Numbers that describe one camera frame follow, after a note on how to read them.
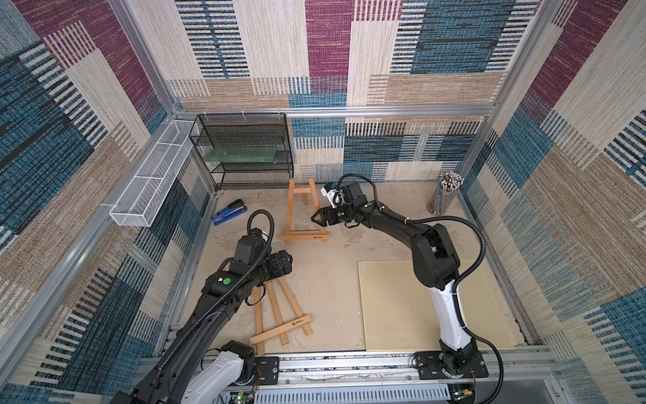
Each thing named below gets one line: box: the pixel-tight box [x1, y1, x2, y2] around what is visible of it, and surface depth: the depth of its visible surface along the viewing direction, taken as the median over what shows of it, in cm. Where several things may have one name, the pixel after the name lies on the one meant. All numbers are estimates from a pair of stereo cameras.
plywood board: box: [357, 259, 518, 351], surface depth 81 cm
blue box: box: [211, 198, 249, 227], surface depth 110 cm
